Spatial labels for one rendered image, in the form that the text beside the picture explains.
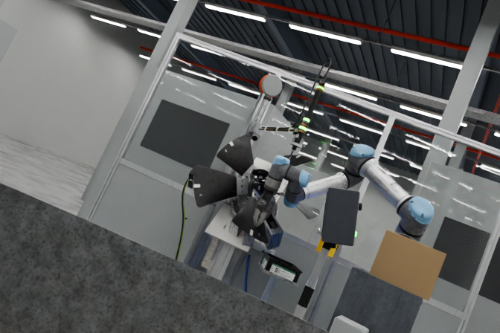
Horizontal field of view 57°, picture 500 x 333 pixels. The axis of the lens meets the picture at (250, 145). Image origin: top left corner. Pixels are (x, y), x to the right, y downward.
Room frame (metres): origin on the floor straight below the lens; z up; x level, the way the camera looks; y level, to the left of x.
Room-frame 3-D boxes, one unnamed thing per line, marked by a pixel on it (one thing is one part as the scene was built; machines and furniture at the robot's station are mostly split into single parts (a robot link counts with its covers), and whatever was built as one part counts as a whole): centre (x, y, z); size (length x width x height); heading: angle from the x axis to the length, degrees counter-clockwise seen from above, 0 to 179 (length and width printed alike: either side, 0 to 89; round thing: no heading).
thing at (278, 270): (2.29, -0.37, 0.85); 0.22 x 0.17 x 0.07; 2
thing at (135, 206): (3.20, -0.40, 0.50); 2.59 x 0.03 x 0.91; 77
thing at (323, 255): (1.90, -0.45, 0.96); 0.03 x 0.03 x 0.20; 77
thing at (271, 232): (2.51, -0.28, 0.98); 0.20 x 0.16 x 0.20; 167
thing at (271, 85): (3.17, 0.04, 1.88); 0.17 x 0.15 x 0.16; 77
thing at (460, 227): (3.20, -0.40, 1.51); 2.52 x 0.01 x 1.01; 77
